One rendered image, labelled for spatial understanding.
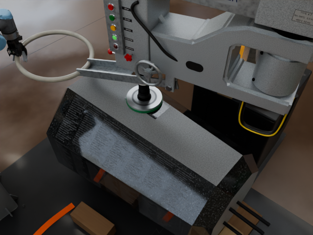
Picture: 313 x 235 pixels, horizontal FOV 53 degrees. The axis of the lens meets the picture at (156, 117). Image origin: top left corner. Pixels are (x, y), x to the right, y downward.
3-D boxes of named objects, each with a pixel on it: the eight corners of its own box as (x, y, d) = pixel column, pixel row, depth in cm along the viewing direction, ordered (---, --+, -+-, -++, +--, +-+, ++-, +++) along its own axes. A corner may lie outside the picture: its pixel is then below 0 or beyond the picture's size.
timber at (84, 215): (72, 221, 222) (69, 214, 213) (85, 208, 229) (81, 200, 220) (105, 245, 211) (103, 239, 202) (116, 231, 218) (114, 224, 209)
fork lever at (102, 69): (190, 71, 168) (189, 63, 165) (175, 93, 157) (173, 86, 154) (93, 61, 203) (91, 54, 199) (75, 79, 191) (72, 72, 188)
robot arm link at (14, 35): (3, 24, 187) (19, 25, 188) (5, 31, 191) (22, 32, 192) (-2, 34, 182) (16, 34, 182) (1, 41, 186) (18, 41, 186)
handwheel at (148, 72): (169, 79, 156) (171, 55, 145) (160, 92, 150) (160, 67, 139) (143, 70, 161) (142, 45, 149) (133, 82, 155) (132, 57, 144)
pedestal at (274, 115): (221, 101, 302) (235, 35, 247) (286, 135, 275) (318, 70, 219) (181, 144, 268) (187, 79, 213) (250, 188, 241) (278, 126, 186)
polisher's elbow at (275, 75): (252, 65, 144) (262, 28, 129) (295, 72, 141) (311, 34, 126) (249, 93, 132) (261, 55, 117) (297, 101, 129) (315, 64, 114)
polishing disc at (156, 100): (148, 116, 178) (148, 115, 177) (119, 101, 186) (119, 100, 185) (168, 94, 189) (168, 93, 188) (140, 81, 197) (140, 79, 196)
